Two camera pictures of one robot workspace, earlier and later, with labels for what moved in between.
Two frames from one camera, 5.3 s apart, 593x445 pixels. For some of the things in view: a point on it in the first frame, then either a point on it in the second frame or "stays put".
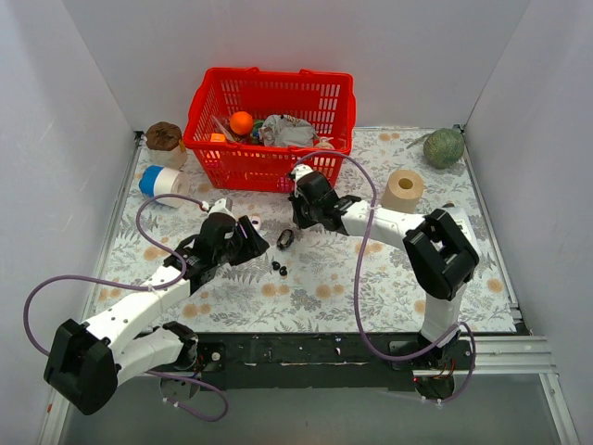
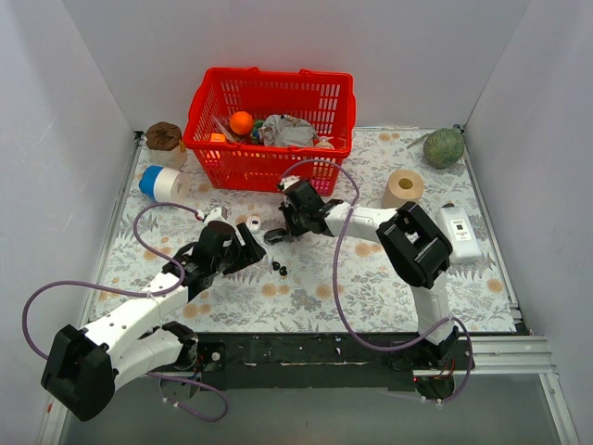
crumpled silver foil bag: x=281 y=130 stays put
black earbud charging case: x=285 y=239 → x=272 y=236
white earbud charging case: x=256 y=222 stays put
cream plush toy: x=324 y=144 stays put
